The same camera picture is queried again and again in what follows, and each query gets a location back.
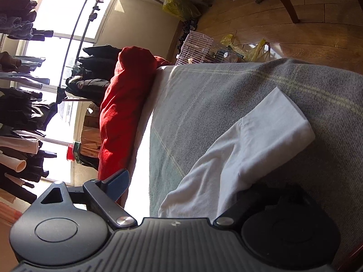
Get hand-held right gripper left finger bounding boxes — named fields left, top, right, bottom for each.
left=34, top=169, right=137, bottom=229

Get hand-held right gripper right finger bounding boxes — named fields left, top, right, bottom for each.
left=214, top=183, right=309, bottom=229

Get white printed t-shirt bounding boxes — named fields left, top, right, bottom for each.
left=158, top=86, right=316, bottom=221

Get orange hanging clothes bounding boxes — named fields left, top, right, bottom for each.
left=81, top=127, right=103, bottom=159

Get row of hanging clothes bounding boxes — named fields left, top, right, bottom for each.
left=0, top=0, right=57, bottom=204

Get metal clothes drying rack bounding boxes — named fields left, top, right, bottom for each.
left=57, top=0, right=210, bottom=104

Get red quilt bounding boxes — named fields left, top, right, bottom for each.
left=98, top=46, right=171, bottom=204

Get black jacket with badge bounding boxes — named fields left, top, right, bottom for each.
left=65, top=75, right=111, bottom=100

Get orange curtain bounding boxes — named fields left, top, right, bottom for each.
left=0, top=201, right=23, bottom=224

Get green plaid bed sheet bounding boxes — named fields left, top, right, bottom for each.
left=125, top=58, right=363, bottom=270

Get plain black jacket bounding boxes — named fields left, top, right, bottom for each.
left=75, top=45, right=122, bottom=75

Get yellow plastic bag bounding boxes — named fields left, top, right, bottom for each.
left=247, top=38, right=270, bottom=63

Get window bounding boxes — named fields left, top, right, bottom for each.
left=17, top=0, right=120, bottom=190

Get yellow-green plastic bag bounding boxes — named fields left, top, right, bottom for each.
left=162, top=0, right=202, bottom=20

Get white wire pet cage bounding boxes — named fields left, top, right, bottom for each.
left=175, top=31, right=244, bottom=66

